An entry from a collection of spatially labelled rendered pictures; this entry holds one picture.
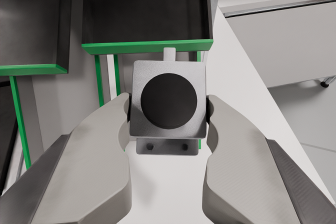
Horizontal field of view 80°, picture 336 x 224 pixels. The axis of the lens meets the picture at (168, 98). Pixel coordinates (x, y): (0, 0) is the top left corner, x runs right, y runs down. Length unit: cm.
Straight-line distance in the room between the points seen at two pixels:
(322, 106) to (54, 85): 182
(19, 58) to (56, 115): 16
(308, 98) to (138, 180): 163
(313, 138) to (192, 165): 134
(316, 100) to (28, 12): 188
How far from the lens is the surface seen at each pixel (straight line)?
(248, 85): 65
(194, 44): 21
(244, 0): 100
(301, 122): 177
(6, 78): 63
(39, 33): 26
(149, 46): 21
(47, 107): 40
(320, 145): 175
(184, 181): 49
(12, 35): 28
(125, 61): 36
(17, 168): 49
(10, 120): 54
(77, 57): 36
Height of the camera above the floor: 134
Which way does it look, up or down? 56 degrees down
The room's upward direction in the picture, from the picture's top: 3 degrees counter-clockwise
